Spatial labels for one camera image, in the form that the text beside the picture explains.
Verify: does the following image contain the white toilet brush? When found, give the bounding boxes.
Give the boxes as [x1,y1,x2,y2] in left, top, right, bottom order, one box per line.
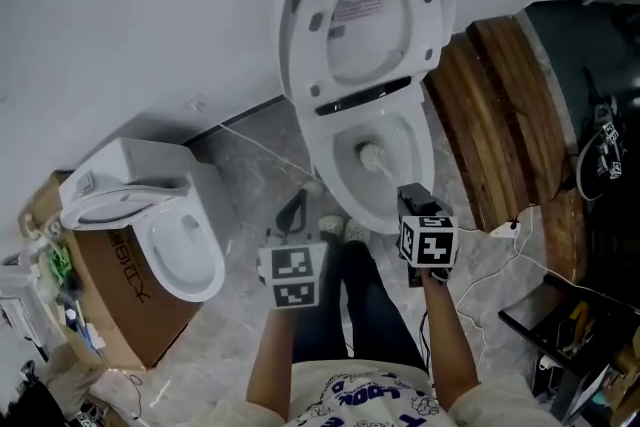
[353,140,404,190]

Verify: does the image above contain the white toilet seat lid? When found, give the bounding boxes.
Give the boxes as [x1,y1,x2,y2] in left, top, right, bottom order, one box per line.
[277,0,456,118]

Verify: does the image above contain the wooden step platform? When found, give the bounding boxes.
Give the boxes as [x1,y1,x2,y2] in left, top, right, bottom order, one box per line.
[422,13,589,286]

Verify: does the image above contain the white toilet bowl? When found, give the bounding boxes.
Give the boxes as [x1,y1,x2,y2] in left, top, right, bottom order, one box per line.
[293,75,437,236]

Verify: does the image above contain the brown cardboard box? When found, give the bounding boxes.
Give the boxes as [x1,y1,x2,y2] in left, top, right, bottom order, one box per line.
[18,169,204,371]

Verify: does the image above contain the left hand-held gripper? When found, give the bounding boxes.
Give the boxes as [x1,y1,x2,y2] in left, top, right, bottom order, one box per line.
[256,188,329,311]

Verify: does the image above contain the person's white shoe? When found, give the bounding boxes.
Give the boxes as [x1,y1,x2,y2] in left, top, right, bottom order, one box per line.
[318,214,345,237]
[343,217,370,242]

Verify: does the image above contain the person's white left shoe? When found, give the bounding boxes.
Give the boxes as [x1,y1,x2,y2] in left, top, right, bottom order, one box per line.
[318,214,345,237]

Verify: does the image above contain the black open tool tray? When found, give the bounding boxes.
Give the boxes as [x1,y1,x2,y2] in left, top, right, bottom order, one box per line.
[497,273,640,421]

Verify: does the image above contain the person's right forearm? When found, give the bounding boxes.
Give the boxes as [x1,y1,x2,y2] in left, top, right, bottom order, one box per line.
[421,272,480,412]

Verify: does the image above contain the person's dark trousers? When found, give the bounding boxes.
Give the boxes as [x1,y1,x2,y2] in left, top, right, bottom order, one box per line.
[291,238,427,372]

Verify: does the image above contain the spare grippers with cables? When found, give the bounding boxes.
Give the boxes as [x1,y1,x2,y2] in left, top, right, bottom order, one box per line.
[575,97,628,202]

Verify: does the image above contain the thin white cord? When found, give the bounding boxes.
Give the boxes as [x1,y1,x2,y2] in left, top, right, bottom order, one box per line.
[217,122,321,182]

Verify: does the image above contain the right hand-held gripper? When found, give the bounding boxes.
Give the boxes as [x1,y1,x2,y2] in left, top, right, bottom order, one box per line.
[395,182,460,289]

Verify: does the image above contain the person's left forearm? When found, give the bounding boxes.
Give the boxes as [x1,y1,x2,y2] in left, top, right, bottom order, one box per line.
[246,306,302,422]

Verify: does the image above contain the person's white right shoe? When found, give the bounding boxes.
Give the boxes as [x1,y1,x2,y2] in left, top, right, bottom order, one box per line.
[343,217,370,242]

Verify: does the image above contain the person's printed white shirt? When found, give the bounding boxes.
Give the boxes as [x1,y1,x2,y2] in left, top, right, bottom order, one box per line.
[198,358,552,427]

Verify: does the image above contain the spare white toilet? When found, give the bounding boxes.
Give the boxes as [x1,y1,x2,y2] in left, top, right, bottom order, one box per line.
[58,136,227,304]

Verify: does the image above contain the white cable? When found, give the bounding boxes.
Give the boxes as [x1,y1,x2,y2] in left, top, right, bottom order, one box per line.
[453,206,551,366]

